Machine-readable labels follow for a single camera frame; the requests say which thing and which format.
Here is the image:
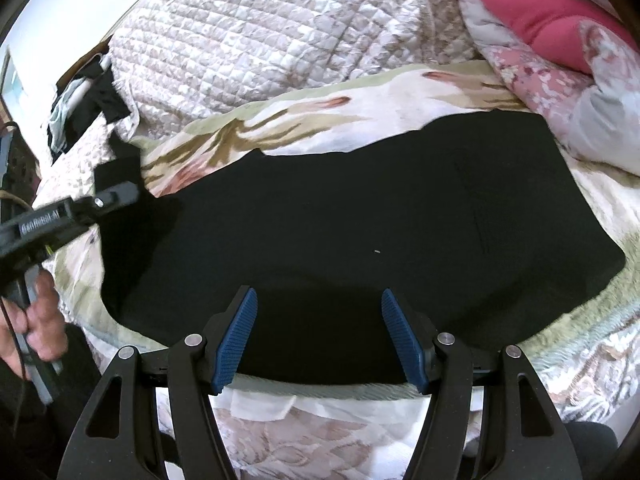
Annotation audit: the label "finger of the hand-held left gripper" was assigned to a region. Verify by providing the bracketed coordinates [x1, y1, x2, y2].
[75, 157, 146, 226]

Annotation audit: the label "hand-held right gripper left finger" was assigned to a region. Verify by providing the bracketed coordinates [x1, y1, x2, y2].
[59, 285, 260, 480]

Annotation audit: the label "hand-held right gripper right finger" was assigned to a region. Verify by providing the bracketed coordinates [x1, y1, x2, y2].
[381, 287, 576, 480]

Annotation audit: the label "black pants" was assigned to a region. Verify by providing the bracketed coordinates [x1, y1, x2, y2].
[97, 110, 628, 386]

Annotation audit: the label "person's left hand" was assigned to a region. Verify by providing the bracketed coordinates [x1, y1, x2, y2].
[0, 269, 67, 367]

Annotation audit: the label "dark cloth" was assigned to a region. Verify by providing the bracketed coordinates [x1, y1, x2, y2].
[47, 52, 132, 156]

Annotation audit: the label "pale green cloth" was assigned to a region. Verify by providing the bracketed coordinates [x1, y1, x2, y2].
[47, 77, 93, 153]

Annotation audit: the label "grey floral quilted bedspread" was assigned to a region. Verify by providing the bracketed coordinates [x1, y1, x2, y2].
[35, 0, 493, 201]

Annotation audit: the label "white printed fleece blanket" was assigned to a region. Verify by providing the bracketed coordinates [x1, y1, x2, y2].
[50, 60, 640, 480]

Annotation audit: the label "pink floral comforter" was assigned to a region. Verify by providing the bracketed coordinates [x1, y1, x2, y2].
[442, 0, 640, 176]

